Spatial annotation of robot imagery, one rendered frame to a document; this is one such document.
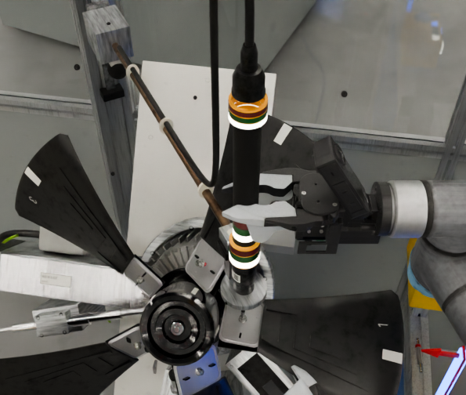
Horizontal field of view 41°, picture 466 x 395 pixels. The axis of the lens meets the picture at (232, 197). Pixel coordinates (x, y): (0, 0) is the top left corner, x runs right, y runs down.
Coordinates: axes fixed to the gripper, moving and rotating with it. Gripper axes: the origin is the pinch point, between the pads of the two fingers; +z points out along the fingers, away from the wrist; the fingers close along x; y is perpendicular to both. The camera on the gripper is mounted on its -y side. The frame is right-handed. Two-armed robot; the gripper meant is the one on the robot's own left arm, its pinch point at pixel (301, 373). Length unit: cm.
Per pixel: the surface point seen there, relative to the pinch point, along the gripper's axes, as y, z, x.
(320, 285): -42, 58, 89
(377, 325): -15.2, 1.3, 1.3
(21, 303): 53, 123, 113
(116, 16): -3, 73, -22
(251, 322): 2.6, 10.9, -1.2
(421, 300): -33.4, 9.2, 20.4
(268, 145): -10.5, 26.6, -21.1
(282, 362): 1.8, 2.6, -1.0
